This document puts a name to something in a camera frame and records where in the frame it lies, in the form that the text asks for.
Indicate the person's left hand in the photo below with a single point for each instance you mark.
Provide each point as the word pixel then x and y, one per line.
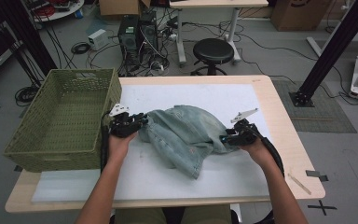
pixel 119 147

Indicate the round white table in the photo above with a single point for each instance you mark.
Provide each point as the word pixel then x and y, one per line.
pixel 65 14

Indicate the light wooden table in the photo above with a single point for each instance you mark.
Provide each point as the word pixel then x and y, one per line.
pixel 279 102

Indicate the small cardboard box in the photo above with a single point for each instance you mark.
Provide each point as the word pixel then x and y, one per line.
pixel 119 6

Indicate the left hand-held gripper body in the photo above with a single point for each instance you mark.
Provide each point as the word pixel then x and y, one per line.
pixel 122 126

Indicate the white-legged desk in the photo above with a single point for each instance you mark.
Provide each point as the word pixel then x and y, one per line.
pixel 217 3

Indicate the person's olive trousers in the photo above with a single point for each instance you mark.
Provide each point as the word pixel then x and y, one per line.
pixel 136 216

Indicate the thin wooden stick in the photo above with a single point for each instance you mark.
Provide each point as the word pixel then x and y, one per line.
pixel 299 184

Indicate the black tape cross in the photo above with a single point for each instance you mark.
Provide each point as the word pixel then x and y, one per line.
pixel 322 207

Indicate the person's right hand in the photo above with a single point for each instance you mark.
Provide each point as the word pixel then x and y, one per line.
pixel 259 154

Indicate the white box device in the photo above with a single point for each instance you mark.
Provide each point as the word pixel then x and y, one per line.
pixel 98 39

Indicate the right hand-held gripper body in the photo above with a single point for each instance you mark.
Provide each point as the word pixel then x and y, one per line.
pixel 247 135

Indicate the black metal post with base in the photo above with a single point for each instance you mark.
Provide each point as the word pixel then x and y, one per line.
pixel 332 49

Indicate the green woven basket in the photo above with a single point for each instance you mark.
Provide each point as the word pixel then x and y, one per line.
pixel 62 124

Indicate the light blue denim skirt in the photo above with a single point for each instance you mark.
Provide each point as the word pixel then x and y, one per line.
pixel 183 133

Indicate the black round stool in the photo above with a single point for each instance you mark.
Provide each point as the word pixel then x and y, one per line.
pixel 213 51

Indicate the black tape piece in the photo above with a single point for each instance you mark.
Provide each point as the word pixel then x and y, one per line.
pixel 315 174

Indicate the black computer tower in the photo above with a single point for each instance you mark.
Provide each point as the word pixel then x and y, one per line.
pixel 149 31
pixel 128 40

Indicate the grey floor mat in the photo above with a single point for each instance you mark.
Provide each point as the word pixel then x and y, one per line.
pixel 323 115

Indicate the white foam mat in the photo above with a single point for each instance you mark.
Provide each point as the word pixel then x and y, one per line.
pixel 199 96

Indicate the large cardboard box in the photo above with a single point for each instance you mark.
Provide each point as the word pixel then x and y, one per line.
pixel 301 14

